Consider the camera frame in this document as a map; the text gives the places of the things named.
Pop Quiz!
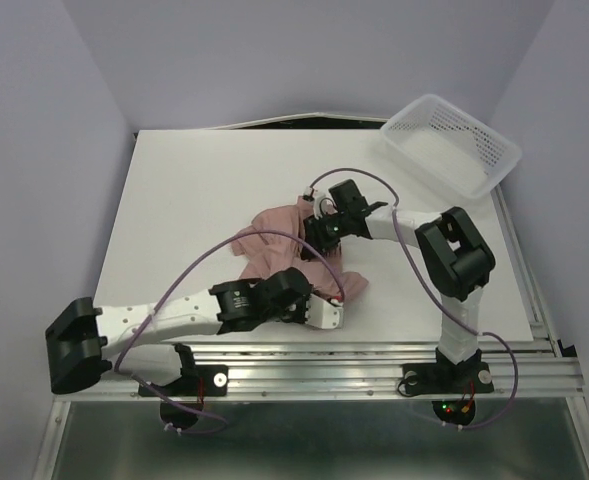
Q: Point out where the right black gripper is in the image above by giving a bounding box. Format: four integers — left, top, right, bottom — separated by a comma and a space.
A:
299, 210, 350, 260

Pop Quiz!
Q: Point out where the pink skirt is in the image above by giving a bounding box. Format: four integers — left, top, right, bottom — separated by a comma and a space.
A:
231, 197, 369, 302

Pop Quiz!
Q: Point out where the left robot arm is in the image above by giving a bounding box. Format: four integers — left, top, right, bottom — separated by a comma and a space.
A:
45, 268, 323, 395

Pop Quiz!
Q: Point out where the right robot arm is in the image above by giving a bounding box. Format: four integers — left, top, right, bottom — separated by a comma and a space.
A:
303, 180, 496, 397

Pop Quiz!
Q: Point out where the white plastic basket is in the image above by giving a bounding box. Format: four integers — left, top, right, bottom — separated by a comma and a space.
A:
380, 94, 522, 201

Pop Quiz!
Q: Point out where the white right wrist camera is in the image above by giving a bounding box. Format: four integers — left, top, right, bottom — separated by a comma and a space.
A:
302, 186, 329, 218

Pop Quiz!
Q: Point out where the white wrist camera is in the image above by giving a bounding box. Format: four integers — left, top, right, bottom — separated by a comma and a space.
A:
304, 295, 344, 330
302, 186, 329, 218

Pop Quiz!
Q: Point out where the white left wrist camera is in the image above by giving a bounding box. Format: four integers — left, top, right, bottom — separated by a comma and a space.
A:
304, 295, 344, 330

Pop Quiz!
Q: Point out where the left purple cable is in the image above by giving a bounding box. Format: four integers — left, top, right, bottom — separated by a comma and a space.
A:
113, 229, 348, 435

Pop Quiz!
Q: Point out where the purple cable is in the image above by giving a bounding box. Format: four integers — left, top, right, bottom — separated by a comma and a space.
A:
113, 229, 348, 435
306, 167, 519, 431

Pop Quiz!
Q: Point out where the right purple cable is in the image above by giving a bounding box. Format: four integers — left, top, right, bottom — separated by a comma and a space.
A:
306, 167, 519, 431

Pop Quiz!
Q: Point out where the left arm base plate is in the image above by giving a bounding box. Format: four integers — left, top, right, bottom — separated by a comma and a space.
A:
152, 364, 229, 398

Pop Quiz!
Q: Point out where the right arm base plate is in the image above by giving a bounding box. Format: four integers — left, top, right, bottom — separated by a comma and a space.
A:
397, 362, 495, 397

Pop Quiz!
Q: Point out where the aluminium rail frame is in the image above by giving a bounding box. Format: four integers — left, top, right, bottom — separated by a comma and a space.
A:
35, 192, 589, 479

